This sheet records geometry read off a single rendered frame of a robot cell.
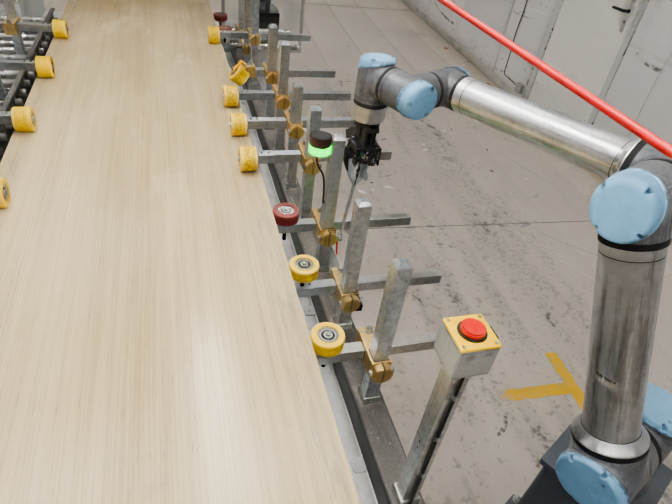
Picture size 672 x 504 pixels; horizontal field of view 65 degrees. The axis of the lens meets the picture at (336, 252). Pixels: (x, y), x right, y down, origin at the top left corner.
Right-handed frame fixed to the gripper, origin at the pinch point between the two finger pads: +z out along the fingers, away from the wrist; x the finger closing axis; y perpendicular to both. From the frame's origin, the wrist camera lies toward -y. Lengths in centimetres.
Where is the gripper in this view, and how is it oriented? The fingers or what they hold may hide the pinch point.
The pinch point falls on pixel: (354, 179)
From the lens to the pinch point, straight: 155.3
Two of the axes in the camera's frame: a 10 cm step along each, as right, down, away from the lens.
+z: -1.2, 7.8, 6.2
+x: 9.6, -0.7, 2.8
